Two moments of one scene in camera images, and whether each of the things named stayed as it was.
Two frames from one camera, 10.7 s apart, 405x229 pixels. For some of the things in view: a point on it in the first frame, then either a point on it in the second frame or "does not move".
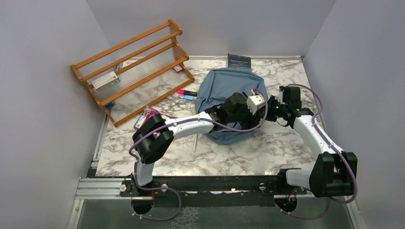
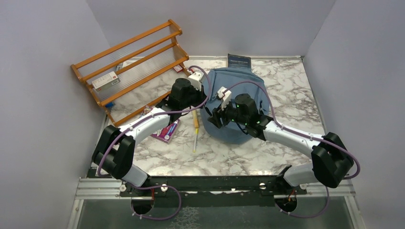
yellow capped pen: [195, 144] does not move
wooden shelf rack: [135, 74] does not move
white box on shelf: [105, 81] does not move
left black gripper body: [247, 119] → [194, 97]
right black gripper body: [274, 109] → [229, 114]
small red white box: [177, 68] does not move
